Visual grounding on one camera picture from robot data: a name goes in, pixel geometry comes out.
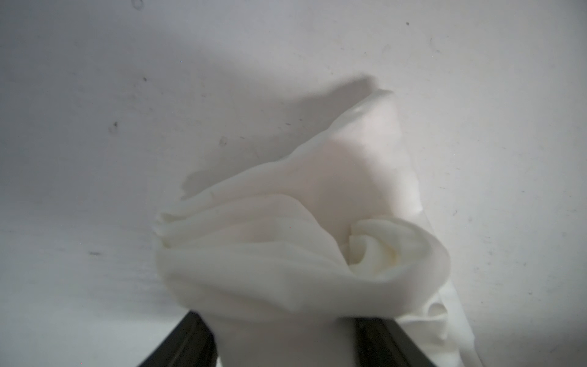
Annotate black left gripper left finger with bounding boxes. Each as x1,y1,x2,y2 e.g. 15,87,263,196
138,311,218,367

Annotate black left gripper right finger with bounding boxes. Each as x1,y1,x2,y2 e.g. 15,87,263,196
355,318,435,367

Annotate white shorts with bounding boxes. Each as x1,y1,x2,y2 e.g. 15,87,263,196
154,90,482,366

